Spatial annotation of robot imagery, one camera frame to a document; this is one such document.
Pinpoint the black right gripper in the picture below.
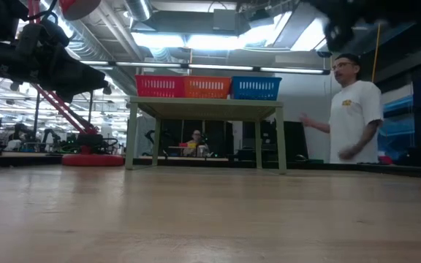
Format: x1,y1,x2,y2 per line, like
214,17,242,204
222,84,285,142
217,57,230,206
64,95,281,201
325,17,355,53

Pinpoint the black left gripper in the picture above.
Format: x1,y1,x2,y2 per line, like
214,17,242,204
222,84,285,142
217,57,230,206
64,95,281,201
0,20,110,104

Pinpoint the red plastic basket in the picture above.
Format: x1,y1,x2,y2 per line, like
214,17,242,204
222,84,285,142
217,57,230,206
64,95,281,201
134,75,186,99

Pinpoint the person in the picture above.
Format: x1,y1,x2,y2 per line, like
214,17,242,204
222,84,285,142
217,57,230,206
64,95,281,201
183,129,211,158
300,53,385,164

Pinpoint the blue plastic basket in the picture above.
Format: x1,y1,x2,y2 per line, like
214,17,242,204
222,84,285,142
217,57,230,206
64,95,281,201
230,75,283,102

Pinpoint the pale green perforated shelf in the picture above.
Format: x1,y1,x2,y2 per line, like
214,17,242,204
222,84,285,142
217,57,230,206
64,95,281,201
124,96,289,175

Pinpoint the bright ceiling light panel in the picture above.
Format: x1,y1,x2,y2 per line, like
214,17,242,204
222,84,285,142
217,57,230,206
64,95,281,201
129,31,249,51

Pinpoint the orange plastic basket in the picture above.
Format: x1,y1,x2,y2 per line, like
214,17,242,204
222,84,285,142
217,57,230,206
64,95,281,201
183,75,232,100

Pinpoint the long ceiling light bar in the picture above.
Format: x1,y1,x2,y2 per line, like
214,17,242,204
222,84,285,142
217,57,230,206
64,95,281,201
80,60,331,76

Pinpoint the yellow extension cord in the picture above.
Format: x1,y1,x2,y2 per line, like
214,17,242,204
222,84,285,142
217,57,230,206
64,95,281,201
371,22,383,83

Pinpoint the black background rig frame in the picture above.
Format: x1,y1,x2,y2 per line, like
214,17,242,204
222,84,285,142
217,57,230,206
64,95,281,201
32,91,95,142

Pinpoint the silver ventilation duct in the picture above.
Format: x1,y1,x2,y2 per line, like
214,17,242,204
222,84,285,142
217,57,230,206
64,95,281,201
64,0,153,96

